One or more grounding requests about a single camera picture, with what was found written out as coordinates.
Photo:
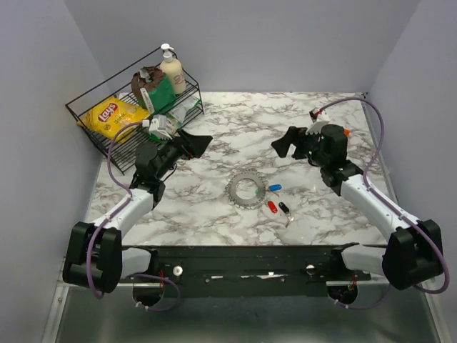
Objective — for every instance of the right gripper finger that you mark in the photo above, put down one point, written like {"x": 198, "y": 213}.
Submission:
{"x": 299, "y": 142}
{"x": 282, "y": 145}

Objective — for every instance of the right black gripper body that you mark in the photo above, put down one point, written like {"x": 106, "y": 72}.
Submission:
{"x": 313, "y": 152}

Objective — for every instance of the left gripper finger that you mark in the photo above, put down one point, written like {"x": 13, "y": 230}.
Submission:
{"x": 182, "y": 135}
{"x": 197, "y": 144}

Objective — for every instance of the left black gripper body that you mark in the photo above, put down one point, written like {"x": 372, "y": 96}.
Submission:
{"x": 170, "y": 153}

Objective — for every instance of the blue key tag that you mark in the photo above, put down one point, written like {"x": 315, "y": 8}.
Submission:
{"x": 275, "y": 187}

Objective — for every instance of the red key tag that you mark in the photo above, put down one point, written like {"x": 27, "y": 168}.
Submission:
{"x": 272, "y": 207}

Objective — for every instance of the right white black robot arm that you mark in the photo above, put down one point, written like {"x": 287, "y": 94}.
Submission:
{"x": 413, "y": 253}

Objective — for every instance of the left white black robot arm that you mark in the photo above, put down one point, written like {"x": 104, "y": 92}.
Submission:
{"x": 96, "y": 258}

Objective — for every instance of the white green snack bag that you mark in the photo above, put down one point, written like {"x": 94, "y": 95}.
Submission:
{"x": 180, "y": 111}

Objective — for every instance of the black key tag with key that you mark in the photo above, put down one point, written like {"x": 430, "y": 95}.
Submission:
{"x": 287, "y": 212}

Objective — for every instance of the brown green snack bag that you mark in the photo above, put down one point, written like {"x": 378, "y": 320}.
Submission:
{"x": 153, "y": 90}

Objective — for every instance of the yellow Lays chips bag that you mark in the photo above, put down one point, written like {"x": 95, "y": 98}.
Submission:
{"x": 111, "y": 115}

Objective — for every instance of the cream lotion pump bottle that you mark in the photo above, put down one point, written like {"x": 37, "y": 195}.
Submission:
{"x": 172, "y": 67}

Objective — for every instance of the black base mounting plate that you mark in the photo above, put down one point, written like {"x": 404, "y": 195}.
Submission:
{"x": 247, "y": 271}

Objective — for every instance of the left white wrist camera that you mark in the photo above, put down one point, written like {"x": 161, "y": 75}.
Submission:
{"x": 161, "y": 126}

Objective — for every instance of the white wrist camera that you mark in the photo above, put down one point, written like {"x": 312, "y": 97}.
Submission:
{"x": 161, "y": 126}
{"x": 319, "y": 119}

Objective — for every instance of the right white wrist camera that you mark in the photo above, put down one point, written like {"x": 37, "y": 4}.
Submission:
{"x": 319, "y": 119}

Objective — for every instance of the black wire rack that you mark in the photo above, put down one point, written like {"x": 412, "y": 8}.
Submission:
{"x": 122, "y": 147}

